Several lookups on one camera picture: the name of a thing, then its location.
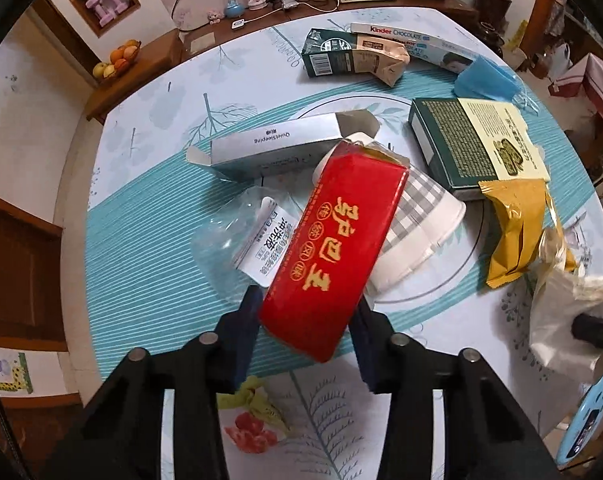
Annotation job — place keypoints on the fruit bowl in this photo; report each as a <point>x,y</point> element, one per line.
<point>121,57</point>

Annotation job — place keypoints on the beige snack bag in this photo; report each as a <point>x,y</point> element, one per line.
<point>381,62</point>

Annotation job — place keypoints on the yellow snack wrapper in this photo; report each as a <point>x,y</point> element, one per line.
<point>516,230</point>

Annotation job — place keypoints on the white chocolate bar box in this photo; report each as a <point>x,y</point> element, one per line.
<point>381,31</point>

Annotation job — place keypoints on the blue teapot ornament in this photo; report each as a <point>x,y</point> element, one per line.
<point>234,7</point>

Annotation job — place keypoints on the low wooden cabinet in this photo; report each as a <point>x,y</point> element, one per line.
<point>151,60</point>

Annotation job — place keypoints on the dark ceramic jar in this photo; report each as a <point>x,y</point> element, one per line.
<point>492,35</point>

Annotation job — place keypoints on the giraffe wall poster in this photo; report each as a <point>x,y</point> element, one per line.
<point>6,372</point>

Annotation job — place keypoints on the silver cardboard box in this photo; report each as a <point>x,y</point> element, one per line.
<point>271,147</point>

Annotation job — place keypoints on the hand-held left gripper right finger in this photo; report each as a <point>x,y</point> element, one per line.
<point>369,355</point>

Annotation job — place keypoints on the small white charger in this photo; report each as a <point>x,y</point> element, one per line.
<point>239,24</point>

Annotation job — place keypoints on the small dark green box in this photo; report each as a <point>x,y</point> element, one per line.
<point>326,55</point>

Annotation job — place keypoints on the red crumpled wrapper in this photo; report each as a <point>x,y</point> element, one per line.
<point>251,435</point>

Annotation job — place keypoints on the clear plastic package white label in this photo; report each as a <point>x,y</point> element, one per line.
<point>266,240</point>

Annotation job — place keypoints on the brown wooden door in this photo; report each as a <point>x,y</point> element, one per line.
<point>16,270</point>

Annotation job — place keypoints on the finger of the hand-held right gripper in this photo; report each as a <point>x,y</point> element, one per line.
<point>594,332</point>

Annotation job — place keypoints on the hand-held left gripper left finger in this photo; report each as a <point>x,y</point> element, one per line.
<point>246,340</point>

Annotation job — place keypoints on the green and cream chocolate box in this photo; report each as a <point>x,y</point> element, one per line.
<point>446,140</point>

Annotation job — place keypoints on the red box with gold print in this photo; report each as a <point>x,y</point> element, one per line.
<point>331,250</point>

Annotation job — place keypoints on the blue face mask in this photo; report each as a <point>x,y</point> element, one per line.
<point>486,80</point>

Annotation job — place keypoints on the kinder chocolate box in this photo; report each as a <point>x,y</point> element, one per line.
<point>446,57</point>

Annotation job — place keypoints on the grey checked paper cup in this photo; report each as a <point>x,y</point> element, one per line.
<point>421,220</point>

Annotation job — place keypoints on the side table with pink cloth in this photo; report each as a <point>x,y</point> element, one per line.
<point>596,85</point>

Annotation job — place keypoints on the yellow-green crumpled wrapper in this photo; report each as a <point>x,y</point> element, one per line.
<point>264,405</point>

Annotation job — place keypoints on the white plastic bag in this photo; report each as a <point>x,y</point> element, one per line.
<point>556,320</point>

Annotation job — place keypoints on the blue plastic stool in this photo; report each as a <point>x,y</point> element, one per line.
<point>581,425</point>

